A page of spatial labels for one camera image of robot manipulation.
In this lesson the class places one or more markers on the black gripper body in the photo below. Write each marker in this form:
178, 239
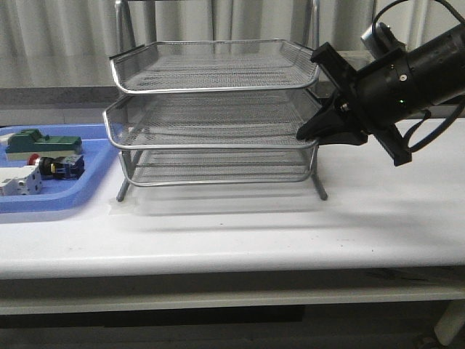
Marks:
369, 100

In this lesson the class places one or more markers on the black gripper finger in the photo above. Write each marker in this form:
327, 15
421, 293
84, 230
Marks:
342, 137
325, 122

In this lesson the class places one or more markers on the silver mesh tray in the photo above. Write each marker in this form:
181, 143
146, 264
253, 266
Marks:
156, 167
212, 66
253, 119

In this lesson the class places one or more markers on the red emergency stop button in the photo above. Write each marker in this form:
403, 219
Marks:
61, 168

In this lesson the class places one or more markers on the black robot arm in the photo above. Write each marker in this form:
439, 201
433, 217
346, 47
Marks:
432, 74

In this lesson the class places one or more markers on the dark stone counter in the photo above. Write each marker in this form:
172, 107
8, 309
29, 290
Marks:
53, 89

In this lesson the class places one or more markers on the green terminal block component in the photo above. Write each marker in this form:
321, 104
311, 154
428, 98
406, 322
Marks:
21, 145

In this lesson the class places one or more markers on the white circuit breaker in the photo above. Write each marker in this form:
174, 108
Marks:
19, 181

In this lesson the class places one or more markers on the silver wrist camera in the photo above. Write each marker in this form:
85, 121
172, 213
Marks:
381, 41

